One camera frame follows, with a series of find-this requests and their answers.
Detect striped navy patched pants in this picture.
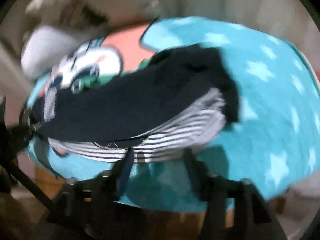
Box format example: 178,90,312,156
29,44,239,162

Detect teal cartoon star blanket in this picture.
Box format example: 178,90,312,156
27,17,319,212

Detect cream floral butterfly pillow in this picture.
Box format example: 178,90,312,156
25,0,161,29

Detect beige curtain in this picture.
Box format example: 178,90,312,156
0,0,320,86

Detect white grey plush pillow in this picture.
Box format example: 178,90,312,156
21,25,89,80

